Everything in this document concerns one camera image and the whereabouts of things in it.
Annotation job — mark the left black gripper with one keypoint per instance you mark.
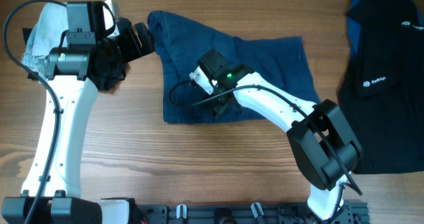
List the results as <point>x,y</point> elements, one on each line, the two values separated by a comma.
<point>144,38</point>

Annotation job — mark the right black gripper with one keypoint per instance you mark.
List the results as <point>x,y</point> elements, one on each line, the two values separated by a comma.
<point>218,107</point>

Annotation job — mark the dark blue shorts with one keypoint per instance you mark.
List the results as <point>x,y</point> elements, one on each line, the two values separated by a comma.
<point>180,42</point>

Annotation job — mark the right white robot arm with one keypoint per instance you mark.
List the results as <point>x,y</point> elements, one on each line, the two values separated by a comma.
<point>324,146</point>

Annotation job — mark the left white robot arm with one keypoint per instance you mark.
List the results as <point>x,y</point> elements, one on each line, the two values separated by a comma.
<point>51,192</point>

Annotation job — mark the folded black garment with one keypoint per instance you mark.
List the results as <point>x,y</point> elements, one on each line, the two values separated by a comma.
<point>72,60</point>

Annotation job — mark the folded light blue jeans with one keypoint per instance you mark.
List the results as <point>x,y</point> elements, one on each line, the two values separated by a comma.
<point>46,34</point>

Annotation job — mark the blue garment under shirt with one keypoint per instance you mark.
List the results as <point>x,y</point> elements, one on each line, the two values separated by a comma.
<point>367,13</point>

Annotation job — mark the black logo shirt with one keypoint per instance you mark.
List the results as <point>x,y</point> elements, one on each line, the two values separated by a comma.
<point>382,98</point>

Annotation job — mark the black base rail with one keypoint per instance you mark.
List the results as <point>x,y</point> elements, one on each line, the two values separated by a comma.
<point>251,214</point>

